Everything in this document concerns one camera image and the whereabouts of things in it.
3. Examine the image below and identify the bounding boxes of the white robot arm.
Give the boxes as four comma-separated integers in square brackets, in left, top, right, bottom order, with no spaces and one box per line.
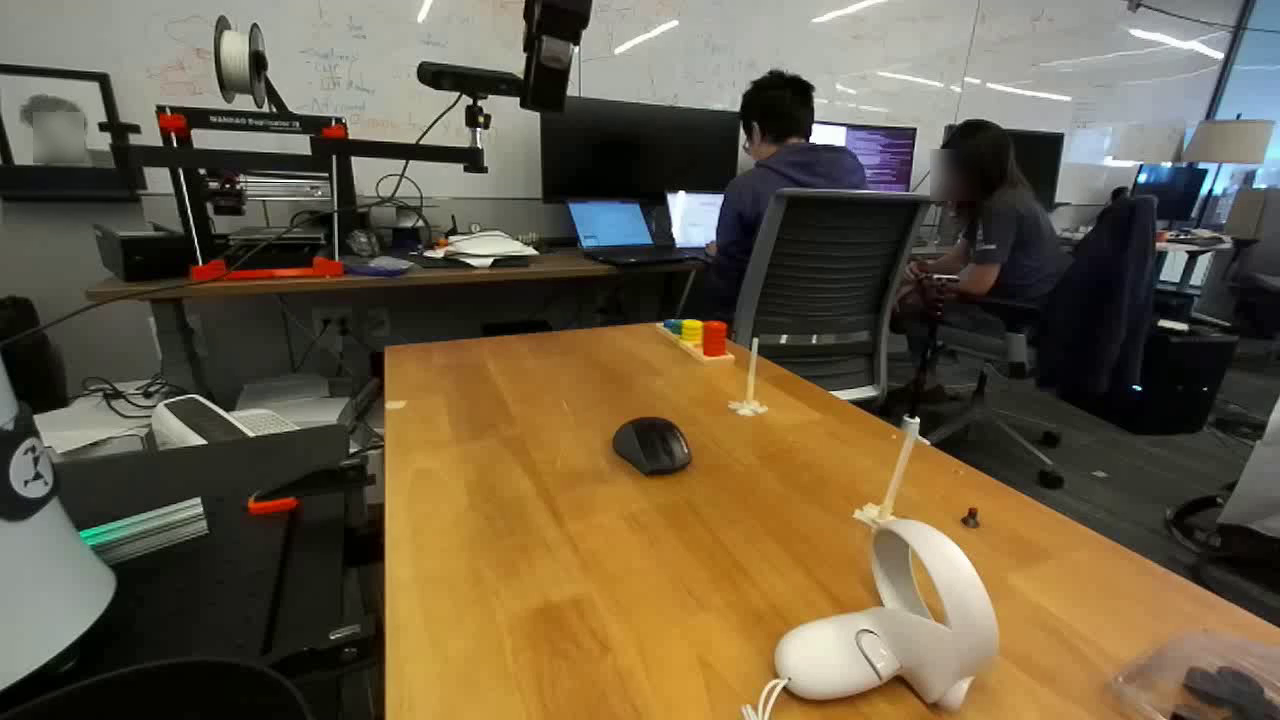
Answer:
[519,0,593,112]

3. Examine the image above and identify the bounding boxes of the black computer mouse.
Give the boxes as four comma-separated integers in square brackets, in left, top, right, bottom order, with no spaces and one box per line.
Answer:
[613,414,690,477]

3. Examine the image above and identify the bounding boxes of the colourful toy blocks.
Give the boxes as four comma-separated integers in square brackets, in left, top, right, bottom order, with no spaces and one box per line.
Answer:
[661,318,732,361]

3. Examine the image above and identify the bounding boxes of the white zip tie far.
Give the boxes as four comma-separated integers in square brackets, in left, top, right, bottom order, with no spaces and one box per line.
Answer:
[732,339,767,414]

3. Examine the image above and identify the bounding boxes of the white zip tie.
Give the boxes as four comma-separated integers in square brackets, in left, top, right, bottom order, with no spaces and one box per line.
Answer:
[732,339,767,414]
[853,414,921,526]

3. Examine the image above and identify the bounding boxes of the open laptop blue screen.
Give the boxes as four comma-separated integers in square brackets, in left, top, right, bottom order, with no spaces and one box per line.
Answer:
[567,200,650,254]

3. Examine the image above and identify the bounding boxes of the grey mesh office chair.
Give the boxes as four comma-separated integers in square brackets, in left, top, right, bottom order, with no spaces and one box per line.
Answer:
[732,188,929,402]

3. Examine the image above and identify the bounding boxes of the white zip tie near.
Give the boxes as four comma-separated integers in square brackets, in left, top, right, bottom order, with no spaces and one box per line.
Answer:
[853,414,921,526]

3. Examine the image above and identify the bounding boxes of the person in purple hoodie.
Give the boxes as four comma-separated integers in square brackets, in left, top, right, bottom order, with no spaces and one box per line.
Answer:
[689,68,864,318]

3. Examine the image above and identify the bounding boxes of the purple screen monitor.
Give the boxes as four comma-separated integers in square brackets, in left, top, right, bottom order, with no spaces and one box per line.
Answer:
[812,119,914,191]

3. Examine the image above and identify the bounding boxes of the person with long hair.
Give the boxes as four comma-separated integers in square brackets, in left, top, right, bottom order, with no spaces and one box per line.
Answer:
[897,119,1068,329]

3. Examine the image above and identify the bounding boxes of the white VR controller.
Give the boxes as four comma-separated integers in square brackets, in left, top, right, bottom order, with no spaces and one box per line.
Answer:
[738,521,998,720]

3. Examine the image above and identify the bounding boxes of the red black 3D printer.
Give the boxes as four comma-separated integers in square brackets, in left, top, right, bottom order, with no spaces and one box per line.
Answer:
[94,104,483,284]

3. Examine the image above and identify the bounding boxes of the wooden back desk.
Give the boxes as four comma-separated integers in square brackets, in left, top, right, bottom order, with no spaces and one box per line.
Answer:
[85,243,695,390]

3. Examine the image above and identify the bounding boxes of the dark office chair with jacket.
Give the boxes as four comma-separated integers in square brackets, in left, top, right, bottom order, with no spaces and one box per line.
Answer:
[1037,191,1236,434]

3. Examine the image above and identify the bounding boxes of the white filament spool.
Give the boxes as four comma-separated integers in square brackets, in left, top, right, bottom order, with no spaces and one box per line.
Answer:
[213,15,268,104]

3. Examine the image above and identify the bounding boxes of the white lamp shade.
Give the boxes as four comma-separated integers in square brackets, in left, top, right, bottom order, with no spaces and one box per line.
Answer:
[1189,119,1271,164]

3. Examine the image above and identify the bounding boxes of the framed portrait picture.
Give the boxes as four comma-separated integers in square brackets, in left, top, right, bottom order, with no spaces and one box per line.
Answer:
[0,64,136,203]

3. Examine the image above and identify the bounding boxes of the white megaphone cone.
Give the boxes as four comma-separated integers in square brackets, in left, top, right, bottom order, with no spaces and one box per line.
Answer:
[0,365,114,693]

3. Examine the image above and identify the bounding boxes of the clear plastic bag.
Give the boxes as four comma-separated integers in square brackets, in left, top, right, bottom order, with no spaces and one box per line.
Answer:
[1113,637,1280,720]

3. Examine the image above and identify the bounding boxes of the black camera on stand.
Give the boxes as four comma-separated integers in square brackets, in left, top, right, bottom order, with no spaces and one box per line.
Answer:
[416,60,525,130]

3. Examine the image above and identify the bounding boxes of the orange handled tool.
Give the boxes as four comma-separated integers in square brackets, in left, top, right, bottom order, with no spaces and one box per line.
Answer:
[243,496,301,521]

